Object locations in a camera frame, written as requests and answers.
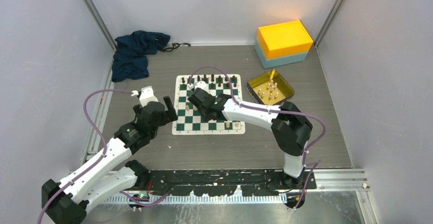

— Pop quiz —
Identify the light blue box base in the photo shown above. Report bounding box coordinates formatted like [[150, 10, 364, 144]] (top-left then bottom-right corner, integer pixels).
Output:
[[254, 40, 308, 69]]

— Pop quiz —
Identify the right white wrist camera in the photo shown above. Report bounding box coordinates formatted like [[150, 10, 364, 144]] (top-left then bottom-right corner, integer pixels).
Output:
[[187, 81, 210, 93]]

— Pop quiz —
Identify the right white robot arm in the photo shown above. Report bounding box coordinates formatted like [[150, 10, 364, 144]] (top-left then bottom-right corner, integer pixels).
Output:
[[187, 88, 312, 189]]

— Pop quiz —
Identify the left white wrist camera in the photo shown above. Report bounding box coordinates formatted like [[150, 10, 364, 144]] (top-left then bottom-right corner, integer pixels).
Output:
[[131, 86, 159, 107]]

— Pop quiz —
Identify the dark blue cloth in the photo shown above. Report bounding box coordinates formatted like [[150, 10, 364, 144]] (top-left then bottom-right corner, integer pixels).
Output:
[[111, 30, 171, 83]]

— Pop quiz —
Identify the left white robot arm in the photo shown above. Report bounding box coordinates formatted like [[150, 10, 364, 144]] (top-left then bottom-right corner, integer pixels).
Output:
[[41, 96, 178, 223]]

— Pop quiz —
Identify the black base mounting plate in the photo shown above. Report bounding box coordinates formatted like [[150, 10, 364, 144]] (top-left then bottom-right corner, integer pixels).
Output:
[[133, 169, 317, 197]]

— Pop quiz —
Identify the yellow box lid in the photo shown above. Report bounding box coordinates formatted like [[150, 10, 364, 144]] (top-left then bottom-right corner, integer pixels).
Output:
[[256, 20, 313, 59]]

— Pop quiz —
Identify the green white chess board mat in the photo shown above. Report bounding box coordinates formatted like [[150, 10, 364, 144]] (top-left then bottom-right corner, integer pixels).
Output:
[[172, 74, 246, 136]]

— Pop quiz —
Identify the black cord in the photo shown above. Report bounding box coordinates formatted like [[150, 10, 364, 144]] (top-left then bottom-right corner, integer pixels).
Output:
[[159, 42, 191, 53]]

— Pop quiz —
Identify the gold metal tin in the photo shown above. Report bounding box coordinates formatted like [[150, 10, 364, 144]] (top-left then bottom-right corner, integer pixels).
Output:
[[247, 69, 295, 105]]

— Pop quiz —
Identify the aluminium front rail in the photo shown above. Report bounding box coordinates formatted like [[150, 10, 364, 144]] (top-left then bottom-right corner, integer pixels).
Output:
[[103, 193, 287, 205]]

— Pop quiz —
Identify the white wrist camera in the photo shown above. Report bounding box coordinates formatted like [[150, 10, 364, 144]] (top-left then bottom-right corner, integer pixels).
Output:
[[131, 86, 159, 107], [187, 81, 210, 93]]

